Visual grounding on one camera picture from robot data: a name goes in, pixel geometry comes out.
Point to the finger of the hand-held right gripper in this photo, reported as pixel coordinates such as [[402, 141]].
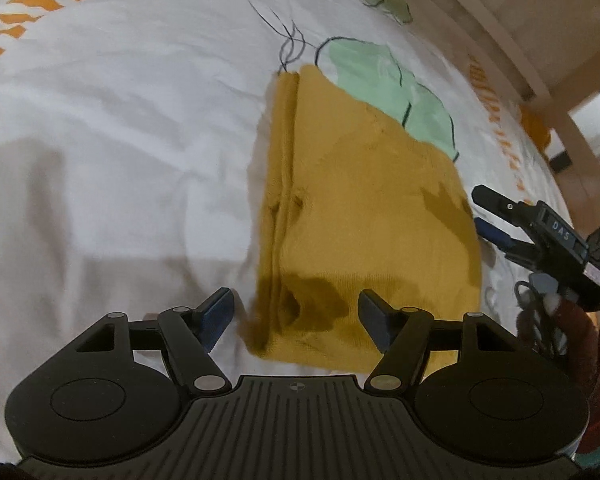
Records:
[[495, 234], [495, 204]]

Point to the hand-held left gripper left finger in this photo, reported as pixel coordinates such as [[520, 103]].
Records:
[[219, 314]]

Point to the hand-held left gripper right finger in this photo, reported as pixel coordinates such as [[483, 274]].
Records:
[[376, 316]]

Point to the mustard yellow knit garment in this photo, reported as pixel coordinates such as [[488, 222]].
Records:
[[370, 220]]

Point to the person's right forearm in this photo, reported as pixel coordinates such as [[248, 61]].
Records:
[[585, 360]]

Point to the dark box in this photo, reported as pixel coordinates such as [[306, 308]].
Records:
[[561, 160]]

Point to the small yellow cloth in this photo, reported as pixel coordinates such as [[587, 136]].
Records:
[[536, 127]]

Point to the white printed bedsheet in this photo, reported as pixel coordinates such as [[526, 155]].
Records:
[[130, 125]]

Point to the wooden bed frame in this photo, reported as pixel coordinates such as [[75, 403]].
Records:
[[520, 20]]

